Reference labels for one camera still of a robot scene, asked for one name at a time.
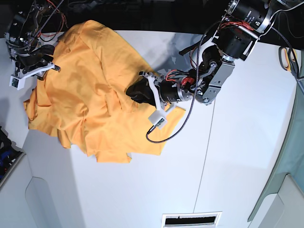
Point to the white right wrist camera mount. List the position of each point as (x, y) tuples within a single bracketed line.
[(18, 78)]

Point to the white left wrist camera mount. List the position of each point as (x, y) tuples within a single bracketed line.
[(159, 117)]

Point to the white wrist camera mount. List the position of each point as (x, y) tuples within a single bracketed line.
[(18, 78), (159, 117)]

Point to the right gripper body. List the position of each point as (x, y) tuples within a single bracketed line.
[(40, 57)]

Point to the orange handled scissors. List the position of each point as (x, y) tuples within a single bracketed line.
[(288, 60)]

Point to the grey green cloth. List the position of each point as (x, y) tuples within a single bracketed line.
[(281, 203)]

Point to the black blue items bin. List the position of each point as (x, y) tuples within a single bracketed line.
[(8, 155)]

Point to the orange yellow t-shirt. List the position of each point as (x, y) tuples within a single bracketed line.
[(85, 103)]

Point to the white table vent grille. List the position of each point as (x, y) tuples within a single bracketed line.
[(191, 220)]

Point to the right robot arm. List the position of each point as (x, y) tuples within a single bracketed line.
[(22, 38)]

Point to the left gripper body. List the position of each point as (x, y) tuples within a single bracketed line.
[(171, 92)]

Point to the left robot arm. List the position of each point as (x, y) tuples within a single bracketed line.
[(229, 39)]

